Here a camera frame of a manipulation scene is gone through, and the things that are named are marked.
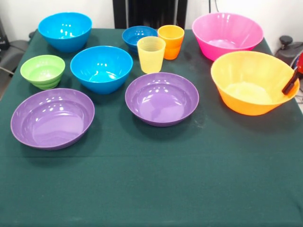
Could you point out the dark green tablecloth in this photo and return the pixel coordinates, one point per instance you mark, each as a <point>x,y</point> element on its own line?
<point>151,177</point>

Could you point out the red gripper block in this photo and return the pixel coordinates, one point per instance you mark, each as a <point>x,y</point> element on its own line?
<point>301,66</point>

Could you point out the large pink bowl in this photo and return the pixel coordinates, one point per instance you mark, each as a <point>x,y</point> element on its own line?
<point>225,30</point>

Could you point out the purple shallow bowl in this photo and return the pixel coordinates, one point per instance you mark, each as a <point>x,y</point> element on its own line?
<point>162,104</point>
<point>52,123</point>

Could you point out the small green bowl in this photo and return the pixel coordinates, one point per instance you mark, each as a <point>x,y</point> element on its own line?
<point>42,71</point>

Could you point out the large orange bowl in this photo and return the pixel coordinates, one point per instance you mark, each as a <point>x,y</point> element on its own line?
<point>246,94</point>

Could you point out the yellow cup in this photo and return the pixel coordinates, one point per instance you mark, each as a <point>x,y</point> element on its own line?
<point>151,59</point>

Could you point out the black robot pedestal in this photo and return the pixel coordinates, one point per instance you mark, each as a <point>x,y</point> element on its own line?
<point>151,14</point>

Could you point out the orange cup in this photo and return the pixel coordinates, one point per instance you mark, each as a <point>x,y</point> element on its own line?
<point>174,47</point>

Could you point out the small dark blue bowl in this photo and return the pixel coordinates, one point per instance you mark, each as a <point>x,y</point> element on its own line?
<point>132,35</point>

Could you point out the light blue bowl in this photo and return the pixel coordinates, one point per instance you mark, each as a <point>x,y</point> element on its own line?
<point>65,30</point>
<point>101,71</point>

